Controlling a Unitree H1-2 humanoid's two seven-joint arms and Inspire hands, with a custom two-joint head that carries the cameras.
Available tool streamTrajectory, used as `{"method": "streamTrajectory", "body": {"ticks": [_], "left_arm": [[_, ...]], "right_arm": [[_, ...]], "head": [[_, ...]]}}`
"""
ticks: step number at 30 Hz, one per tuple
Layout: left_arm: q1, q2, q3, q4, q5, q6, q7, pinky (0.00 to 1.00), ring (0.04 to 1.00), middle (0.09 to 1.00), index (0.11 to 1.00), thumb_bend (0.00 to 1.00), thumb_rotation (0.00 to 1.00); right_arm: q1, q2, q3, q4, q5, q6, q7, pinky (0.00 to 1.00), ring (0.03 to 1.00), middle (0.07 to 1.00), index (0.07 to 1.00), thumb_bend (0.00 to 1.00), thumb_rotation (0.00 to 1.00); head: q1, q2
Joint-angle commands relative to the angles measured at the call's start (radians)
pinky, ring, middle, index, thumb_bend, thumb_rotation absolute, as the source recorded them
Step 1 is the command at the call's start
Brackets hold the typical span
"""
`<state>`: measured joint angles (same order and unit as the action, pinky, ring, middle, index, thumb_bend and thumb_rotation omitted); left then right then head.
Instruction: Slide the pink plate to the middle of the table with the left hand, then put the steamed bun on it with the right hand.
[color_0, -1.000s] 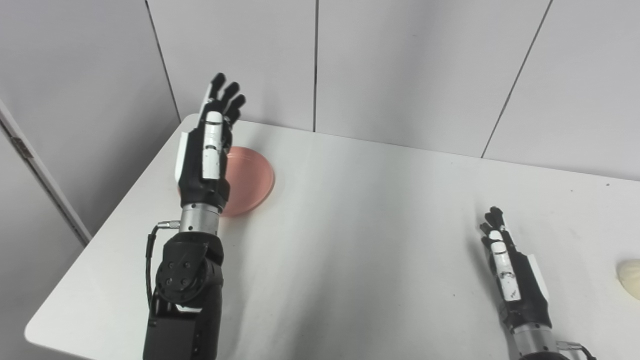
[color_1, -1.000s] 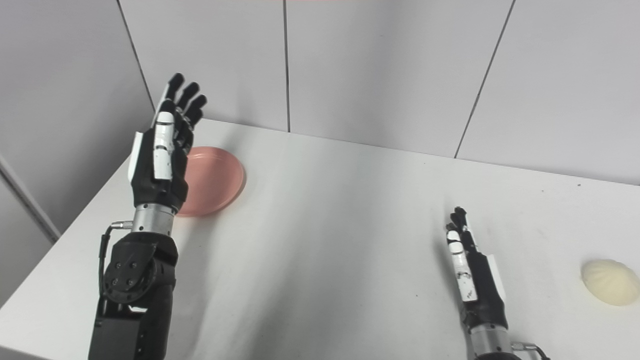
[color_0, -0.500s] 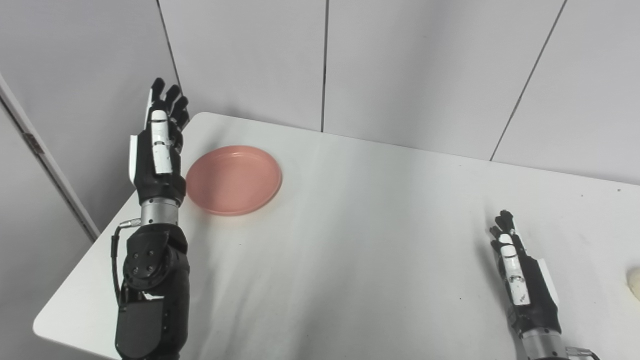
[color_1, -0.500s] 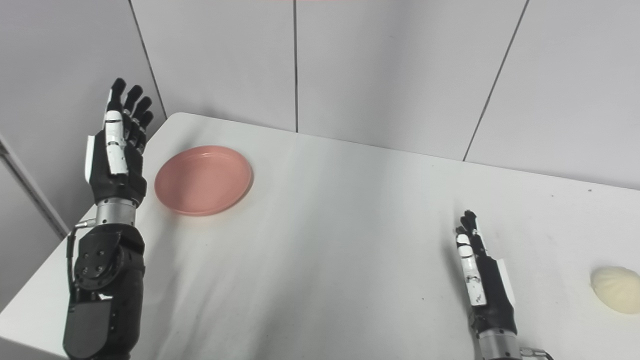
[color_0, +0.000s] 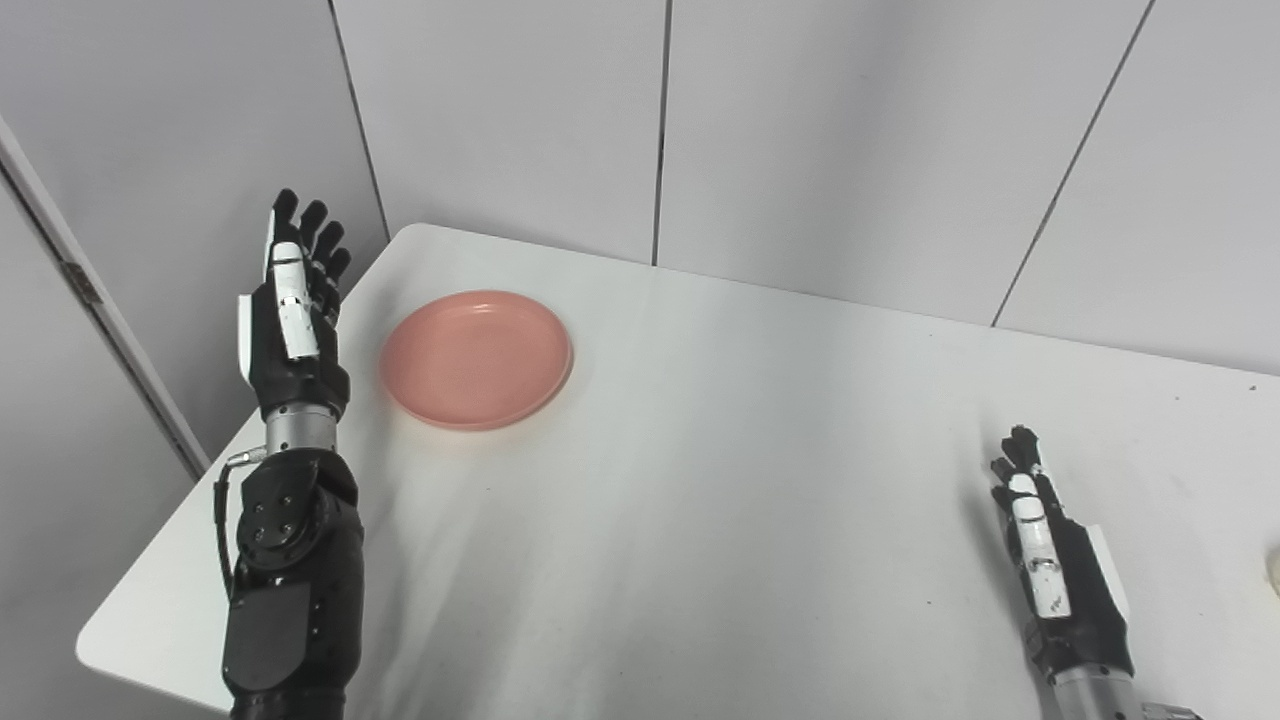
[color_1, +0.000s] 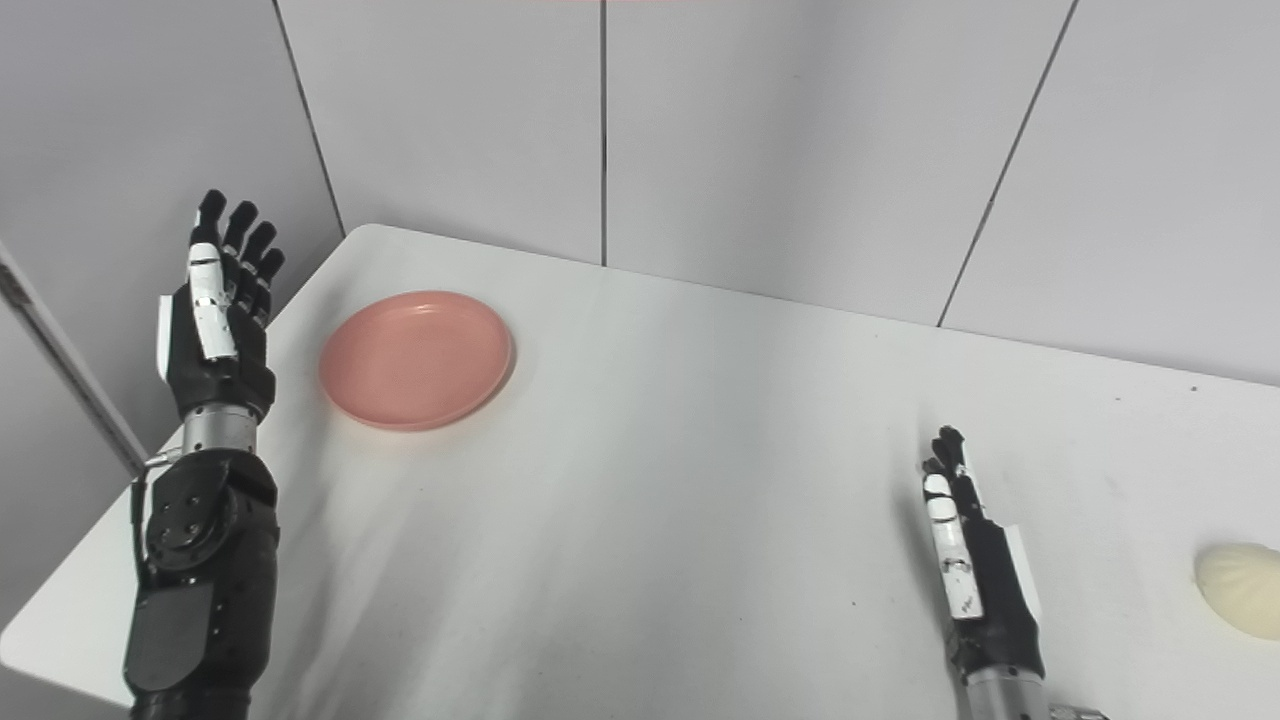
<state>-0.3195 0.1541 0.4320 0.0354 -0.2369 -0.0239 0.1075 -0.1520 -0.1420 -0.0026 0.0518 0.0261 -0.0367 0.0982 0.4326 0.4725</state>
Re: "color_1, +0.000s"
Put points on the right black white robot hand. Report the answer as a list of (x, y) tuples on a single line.
[(985, 580)]

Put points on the pink round plate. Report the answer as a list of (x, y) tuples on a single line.
[(415, 360)]

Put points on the white steamed bun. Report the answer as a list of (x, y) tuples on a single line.
[(1245, 590)]

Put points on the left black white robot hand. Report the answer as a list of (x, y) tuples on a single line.
[(215, 345)]

